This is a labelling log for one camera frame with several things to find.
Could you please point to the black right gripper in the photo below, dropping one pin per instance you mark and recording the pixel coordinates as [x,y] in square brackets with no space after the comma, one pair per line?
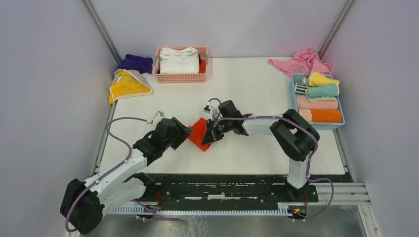
[210,137]

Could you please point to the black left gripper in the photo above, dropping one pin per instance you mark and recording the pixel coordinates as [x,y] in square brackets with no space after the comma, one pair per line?
[183,130]

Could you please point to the orange red towel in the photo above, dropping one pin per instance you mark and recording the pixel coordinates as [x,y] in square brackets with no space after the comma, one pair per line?
[198,132]

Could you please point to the yellow green teal towel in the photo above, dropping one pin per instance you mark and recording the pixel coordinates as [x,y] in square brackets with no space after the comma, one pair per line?
[327,92]

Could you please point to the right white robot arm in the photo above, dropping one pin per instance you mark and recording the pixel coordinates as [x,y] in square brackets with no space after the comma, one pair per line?
[298,139]

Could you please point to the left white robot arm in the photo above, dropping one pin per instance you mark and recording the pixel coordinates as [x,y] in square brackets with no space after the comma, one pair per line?
[86,202]

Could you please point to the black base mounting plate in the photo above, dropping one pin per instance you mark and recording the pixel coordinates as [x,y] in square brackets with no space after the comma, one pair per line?
[206,192]

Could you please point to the pink perforated basket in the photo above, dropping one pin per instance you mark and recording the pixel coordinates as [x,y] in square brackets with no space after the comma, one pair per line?
[178,78]

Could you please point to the orange cloth in pink basket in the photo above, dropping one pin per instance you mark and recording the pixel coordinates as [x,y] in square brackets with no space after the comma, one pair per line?
[202,66]

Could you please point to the white folded cloth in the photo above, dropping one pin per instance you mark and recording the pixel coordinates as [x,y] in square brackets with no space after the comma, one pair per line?
[185,61]

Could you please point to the purple cloth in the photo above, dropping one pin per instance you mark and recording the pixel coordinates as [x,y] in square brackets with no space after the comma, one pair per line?
[137,63]

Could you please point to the rolled striped towel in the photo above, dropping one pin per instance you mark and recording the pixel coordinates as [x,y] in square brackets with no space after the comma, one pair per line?
[300,89]

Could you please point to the rolled yellow towel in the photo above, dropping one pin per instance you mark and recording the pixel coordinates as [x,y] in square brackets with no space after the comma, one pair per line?
[316,79]

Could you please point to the pink crumpled towel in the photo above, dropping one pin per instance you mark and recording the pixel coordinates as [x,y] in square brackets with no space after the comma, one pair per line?
[304,61]

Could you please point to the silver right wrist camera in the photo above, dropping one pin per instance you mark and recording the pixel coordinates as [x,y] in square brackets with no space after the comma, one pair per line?
[207,108]

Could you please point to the white slotted cable duct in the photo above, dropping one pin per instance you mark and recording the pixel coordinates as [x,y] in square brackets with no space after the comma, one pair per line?
[135,209]

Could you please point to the aluminium corner rail left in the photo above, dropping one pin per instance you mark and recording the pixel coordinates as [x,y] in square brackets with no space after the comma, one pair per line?
[91,10]

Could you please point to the aluminium corner rail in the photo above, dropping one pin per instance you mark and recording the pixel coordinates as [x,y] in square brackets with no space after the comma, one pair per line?
[336,25]
[91,10]

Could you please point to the aluminium corner rail right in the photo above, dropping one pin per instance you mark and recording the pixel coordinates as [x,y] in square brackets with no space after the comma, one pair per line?
[336,25]

